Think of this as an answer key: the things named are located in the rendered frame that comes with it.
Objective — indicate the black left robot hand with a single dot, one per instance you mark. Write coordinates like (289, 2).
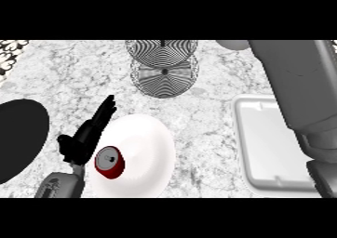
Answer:
(85, 139)

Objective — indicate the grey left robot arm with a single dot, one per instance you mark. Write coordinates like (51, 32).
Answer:
(60, 186)

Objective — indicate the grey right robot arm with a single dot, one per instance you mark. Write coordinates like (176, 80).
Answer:
(298, 86)

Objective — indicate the white rectangular tray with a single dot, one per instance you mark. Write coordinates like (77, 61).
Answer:
(266, 145)

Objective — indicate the red can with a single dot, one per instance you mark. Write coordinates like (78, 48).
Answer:
(111, 167)

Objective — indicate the white round plate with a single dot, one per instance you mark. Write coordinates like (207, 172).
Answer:
(145, 148)

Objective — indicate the black round pan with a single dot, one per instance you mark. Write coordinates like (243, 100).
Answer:
(16, 139)

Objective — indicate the pale grey rounded object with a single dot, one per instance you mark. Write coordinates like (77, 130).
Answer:
(233, 44)

